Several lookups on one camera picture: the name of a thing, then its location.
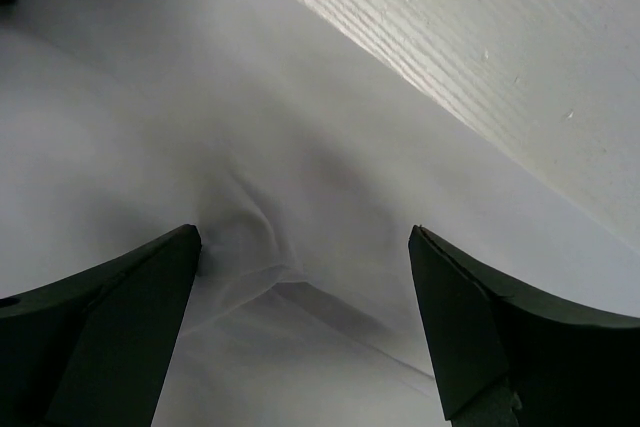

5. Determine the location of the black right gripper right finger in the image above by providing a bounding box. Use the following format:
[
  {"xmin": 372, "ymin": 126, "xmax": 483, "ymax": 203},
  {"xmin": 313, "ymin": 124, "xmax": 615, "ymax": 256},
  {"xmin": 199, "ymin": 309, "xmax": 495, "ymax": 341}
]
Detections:
[{"xmin": 408, "ymin": 226, "xmax": 639, "ymax": 427}]

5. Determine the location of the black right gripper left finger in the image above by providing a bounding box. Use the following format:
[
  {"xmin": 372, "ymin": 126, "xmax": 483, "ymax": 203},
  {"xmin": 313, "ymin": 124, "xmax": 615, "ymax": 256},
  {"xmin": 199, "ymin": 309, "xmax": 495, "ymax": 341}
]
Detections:
[{"xmin": 1, "ymin": 225, "xmax": 201, "ymax": 426}]

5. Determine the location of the white t shirt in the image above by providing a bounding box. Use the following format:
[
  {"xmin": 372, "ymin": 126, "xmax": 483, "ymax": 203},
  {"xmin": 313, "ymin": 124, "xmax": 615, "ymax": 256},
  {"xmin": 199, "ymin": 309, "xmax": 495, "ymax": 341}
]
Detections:
[{"xmin": 1, "ymin": 0, "xmax": 639, "ymax": 426}]

